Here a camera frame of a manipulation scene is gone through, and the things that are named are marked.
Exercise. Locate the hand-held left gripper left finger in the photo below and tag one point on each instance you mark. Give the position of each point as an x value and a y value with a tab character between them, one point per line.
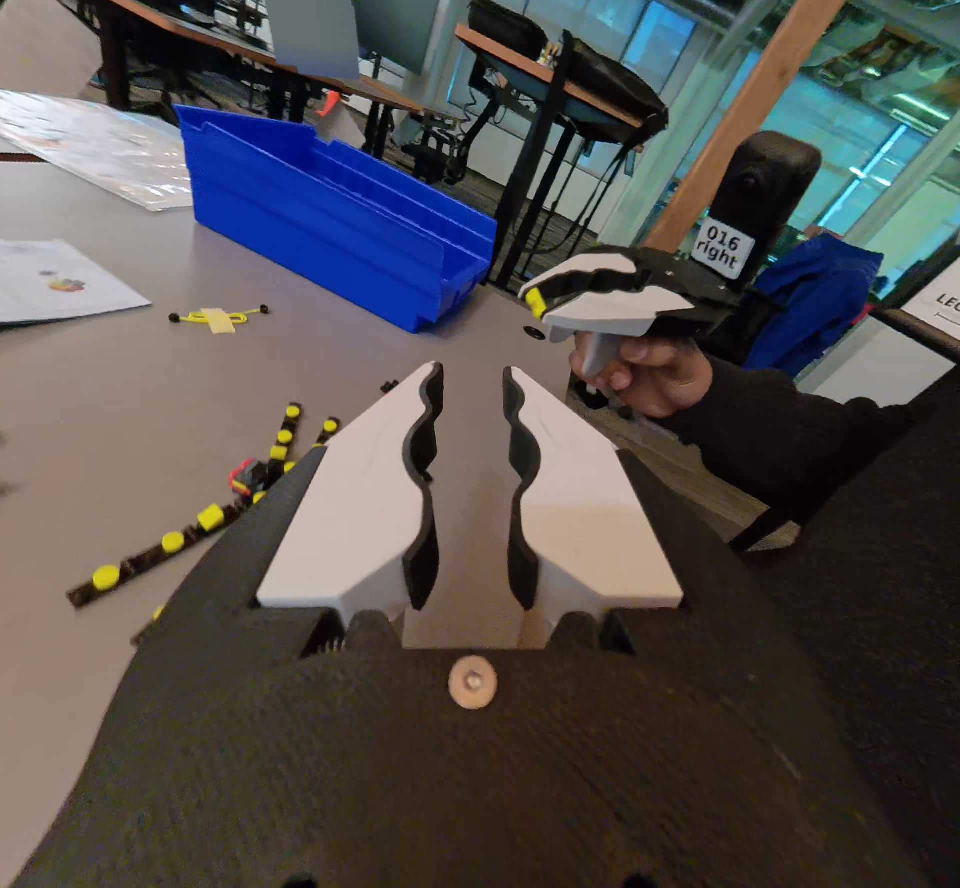
352	513

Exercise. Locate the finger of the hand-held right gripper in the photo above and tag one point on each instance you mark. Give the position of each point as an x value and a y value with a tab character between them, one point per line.
577	269
615	312

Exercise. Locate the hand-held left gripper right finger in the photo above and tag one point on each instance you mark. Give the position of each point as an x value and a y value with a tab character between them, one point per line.
592	528

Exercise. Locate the yellow lego piece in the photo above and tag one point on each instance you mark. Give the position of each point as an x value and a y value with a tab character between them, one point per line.
535	303

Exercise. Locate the black yellow lego spider model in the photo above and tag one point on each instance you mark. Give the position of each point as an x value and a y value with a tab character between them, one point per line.
176	539

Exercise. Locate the blue plastic bin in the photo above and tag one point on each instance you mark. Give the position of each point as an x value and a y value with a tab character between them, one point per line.
322	228

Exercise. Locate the person's right forearm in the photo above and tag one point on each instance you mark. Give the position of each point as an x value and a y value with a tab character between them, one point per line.
787	423

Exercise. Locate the lego instruction booklet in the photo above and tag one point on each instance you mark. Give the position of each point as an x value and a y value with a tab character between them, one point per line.
52	280

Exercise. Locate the person's right hand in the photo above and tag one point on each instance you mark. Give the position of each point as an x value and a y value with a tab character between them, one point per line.
667	378

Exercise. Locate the blue jacket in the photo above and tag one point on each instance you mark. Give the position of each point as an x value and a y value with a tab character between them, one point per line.
814	303

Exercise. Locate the small wooden standing table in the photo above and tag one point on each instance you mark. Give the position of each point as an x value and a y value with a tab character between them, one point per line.
525	153

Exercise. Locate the large black bag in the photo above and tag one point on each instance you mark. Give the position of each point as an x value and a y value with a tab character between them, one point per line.
611	89

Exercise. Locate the white sign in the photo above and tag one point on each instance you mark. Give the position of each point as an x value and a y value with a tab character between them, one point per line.
937	310

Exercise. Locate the grey monitor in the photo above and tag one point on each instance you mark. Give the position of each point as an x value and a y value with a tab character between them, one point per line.
397	3

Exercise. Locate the clear laminated sheet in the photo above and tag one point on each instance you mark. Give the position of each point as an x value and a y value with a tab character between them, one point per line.
90	145

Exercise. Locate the long wooden table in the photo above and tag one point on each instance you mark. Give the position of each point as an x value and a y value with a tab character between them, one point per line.
187	33

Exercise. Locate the wooden post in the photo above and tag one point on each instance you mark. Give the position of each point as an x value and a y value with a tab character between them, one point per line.
757	93

